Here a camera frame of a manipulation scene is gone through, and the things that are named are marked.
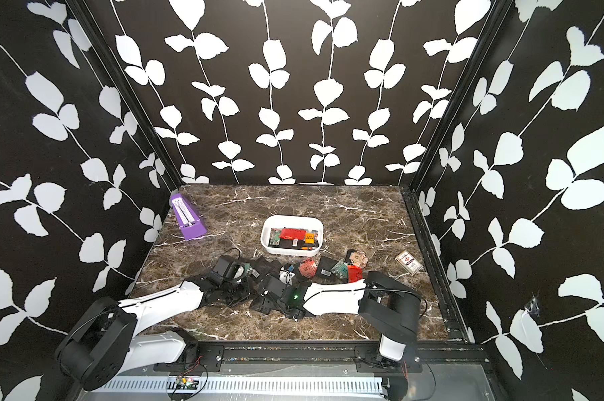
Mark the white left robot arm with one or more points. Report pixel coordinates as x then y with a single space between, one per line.
110 338

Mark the purple metronome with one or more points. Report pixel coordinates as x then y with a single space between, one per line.
189 221

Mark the white cable duct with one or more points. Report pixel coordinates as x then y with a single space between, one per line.
298 386

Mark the white storage box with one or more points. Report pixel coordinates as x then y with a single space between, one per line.
284 221

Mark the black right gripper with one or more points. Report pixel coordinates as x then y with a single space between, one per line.
264 299

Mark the green jasmine tea bag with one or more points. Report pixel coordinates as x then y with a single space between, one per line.
340 270

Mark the shiny red tea bag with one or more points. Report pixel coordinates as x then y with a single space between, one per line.
291 233

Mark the playing card box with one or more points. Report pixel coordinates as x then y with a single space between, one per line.
408 262

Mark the black tea bag barcode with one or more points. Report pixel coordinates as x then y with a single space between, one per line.
324 268

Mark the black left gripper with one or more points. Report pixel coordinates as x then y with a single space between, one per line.
245 282

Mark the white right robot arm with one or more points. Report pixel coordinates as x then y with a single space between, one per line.
393 309

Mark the beige tea bag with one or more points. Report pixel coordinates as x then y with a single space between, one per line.
354 258

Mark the black green tea bag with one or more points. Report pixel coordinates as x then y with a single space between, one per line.
274 238

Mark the pink red tea bag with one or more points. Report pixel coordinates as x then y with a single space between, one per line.
308 268

